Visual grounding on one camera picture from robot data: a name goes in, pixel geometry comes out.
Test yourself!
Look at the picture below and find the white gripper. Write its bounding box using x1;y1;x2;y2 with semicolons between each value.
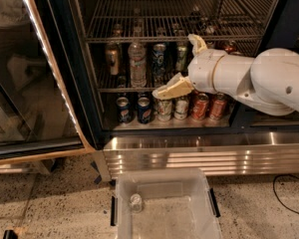
152;34;227;100

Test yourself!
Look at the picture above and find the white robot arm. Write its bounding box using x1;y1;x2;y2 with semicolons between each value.
152;34;299;117

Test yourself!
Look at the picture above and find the green white slim can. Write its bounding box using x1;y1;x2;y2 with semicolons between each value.
175;42;187;72

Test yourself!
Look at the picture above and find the blue patterned can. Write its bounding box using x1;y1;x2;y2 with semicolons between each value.
152;43;166;77

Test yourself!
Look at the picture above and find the white green can right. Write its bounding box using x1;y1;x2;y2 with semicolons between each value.
174;96;189;120

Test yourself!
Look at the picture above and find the red can rear middle shelf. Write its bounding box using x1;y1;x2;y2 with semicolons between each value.
219;40;237;54

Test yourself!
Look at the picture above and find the red coke can left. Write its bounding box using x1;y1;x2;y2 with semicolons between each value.
190;93;209;120

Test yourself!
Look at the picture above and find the red coke can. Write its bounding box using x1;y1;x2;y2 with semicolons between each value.
190;93;209;120
209;93;227;120

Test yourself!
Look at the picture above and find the white green can left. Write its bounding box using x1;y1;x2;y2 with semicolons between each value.
157;100;172;121

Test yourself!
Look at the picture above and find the red coke can right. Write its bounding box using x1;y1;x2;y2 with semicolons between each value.
209;93;227;120

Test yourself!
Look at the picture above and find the blue pepsi can right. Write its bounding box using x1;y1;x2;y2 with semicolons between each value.
138;97;151;123

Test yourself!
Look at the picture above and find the blue pepsi can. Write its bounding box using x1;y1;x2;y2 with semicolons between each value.
138;97;151;123
117;97;132;123

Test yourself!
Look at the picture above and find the blue pepsi can left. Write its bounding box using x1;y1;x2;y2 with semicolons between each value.
117;97;132;123

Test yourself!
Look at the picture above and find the stainless steel fridge base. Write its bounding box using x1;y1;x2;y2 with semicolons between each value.
93;132;299;181

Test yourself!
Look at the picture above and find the glass fridge door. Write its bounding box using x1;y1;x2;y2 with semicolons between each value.
0;0;92;164

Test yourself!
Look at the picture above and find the clear plastic water bottle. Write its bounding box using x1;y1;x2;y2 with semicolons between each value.
128;42;147;88

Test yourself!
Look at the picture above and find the clear plastic bin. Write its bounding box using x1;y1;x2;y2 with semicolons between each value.
115;168;222;239

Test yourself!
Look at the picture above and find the small clear cup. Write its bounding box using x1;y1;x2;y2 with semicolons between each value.
130;193;143;213

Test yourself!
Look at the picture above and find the middle wire shelf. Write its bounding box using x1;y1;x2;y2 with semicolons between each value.
98;40;258;93

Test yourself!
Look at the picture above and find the wire shelf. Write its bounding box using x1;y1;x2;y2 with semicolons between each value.
98;40;258;93
87;0;278;43

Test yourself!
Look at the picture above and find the upper wire shelf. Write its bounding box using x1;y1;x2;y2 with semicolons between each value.
87;0;278;43

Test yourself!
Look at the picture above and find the black bin handle right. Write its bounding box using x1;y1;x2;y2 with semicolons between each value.
208;188;221;218

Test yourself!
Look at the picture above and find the black bin handle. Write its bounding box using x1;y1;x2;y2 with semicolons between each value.
208;188;221;218
111;196;118;226

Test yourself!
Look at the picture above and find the black cable on floor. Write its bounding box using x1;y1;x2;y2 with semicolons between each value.
272;173;299;217

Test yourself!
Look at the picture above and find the black bin handle left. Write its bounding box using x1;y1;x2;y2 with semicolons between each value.
111;196;118;226

